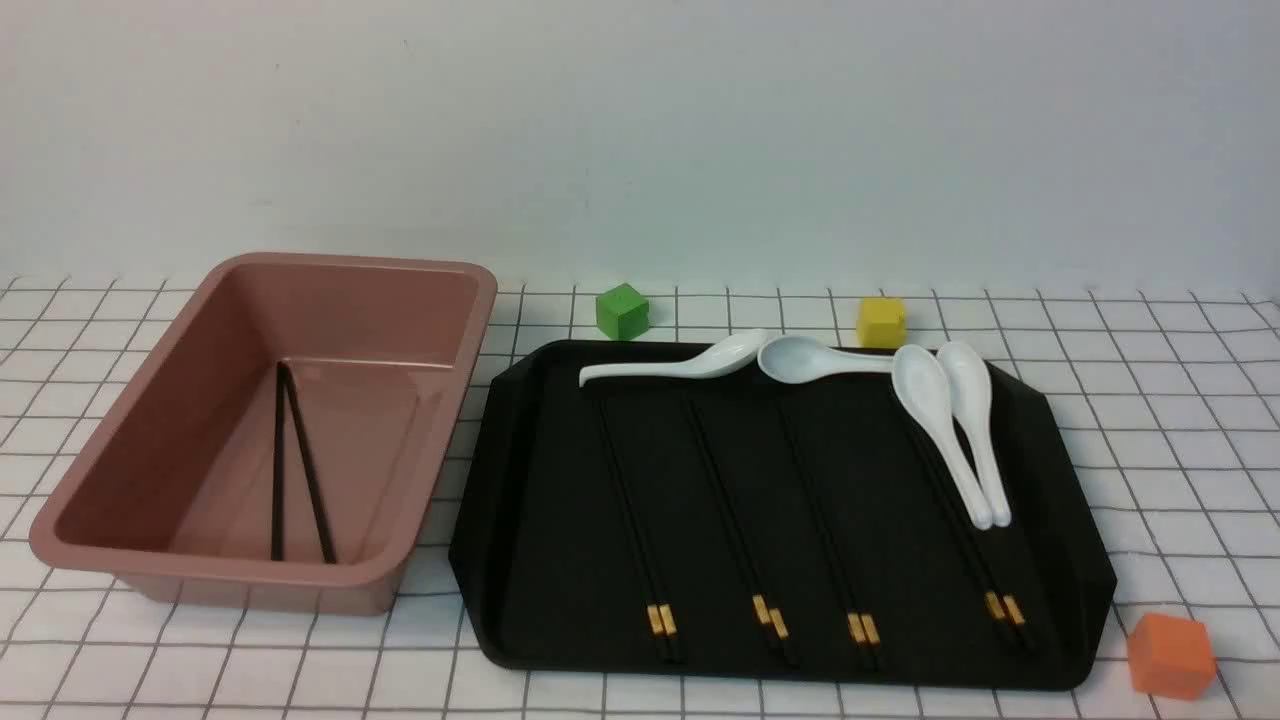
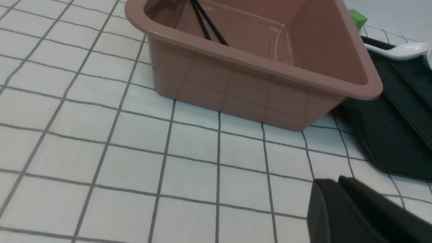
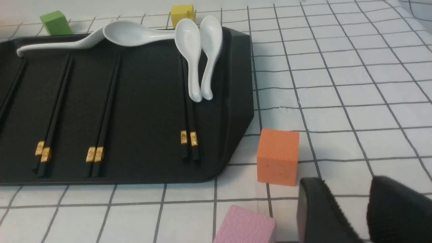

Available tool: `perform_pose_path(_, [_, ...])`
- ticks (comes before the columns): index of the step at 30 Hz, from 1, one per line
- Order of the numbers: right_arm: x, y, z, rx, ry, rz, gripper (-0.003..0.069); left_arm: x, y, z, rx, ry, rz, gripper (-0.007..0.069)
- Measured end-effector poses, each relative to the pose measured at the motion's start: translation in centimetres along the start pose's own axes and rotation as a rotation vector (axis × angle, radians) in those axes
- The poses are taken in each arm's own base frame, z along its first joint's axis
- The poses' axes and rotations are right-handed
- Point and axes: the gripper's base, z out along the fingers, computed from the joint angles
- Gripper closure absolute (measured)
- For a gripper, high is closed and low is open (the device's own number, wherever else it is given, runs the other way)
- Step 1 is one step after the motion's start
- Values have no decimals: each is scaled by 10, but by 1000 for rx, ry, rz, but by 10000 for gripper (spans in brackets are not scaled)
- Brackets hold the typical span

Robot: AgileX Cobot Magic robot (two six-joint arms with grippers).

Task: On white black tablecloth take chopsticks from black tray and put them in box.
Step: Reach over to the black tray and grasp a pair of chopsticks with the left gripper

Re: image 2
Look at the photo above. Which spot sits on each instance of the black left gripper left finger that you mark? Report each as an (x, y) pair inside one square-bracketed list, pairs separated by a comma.
[(332, 216)]

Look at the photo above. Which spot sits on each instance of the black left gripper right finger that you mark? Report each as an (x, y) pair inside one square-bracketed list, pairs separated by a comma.
[(392, 222)]

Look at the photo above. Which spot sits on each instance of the black chopstick gold band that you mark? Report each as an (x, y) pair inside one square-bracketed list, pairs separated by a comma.
[(217, 33), (199, 12)]

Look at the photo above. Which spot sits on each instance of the black plastic tray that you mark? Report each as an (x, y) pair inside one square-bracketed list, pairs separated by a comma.
[(394, 130)]

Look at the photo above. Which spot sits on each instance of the pink plastic bin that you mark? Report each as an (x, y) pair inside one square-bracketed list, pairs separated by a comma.
[(288, 63)]

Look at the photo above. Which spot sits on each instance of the white ceramic spoon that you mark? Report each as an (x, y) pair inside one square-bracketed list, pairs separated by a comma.
[(407, 51)]

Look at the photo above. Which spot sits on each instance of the green cube block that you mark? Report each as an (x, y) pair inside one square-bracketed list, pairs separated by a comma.
[(358, 19)]

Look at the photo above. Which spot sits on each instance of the white checkered tablecloth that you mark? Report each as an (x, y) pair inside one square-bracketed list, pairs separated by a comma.
[(90, 153)]

